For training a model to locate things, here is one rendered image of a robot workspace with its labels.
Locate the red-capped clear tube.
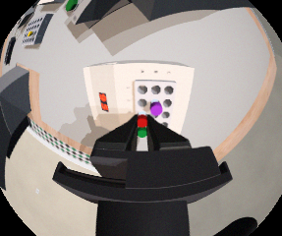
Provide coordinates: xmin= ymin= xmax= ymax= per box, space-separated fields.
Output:
xmin=138 ymin=111 xmax=147 ymax=128

